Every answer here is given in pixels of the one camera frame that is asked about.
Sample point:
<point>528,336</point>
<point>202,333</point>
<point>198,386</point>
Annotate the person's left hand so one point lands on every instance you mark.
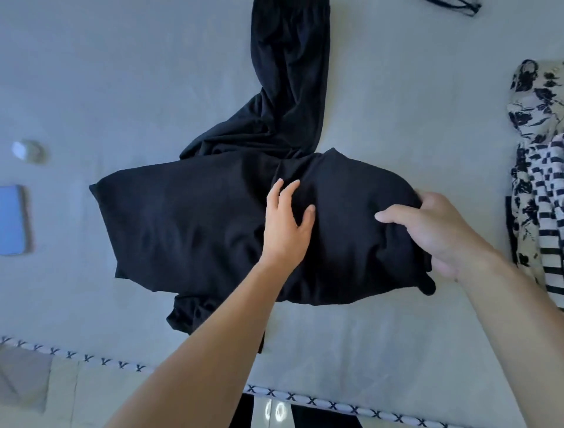
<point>282,238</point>

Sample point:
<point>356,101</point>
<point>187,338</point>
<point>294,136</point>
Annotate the person's right hand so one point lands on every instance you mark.
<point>440,238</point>

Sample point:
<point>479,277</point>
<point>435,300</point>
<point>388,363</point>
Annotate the person's left thumb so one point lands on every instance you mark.
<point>308,216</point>

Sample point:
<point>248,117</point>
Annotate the person's right thumb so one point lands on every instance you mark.
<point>396,215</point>

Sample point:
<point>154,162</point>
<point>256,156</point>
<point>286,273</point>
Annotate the person's left middle finger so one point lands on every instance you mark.
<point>275,193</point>

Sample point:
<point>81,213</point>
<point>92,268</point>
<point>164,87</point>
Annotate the black trousers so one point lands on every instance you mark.
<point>198,229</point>

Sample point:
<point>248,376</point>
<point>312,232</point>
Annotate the person's right forearm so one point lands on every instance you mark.
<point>520,335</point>

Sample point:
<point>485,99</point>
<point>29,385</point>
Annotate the person's left forearm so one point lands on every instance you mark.
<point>207,352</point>

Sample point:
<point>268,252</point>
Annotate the black white striped garment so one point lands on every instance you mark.
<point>550,211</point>

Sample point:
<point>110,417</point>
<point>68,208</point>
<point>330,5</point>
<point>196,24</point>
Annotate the grey bed sheet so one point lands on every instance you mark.
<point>132,88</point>

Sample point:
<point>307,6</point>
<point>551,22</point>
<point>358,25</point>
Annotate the cream black floral garment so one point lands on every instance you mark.
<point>535,101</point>

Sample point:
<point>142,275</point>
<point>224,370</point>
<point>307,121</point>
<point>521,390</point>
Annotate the black glossy object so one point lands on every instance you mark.
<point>317,416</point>

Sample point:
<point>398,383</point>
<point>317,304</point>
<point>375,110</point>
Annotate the small clear plastic object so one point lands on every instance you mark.
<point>29,151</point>

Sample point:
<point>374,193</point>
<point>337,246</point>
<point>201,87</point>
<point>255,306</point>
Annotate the blue smartphone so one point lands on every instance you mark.
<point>12,220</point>

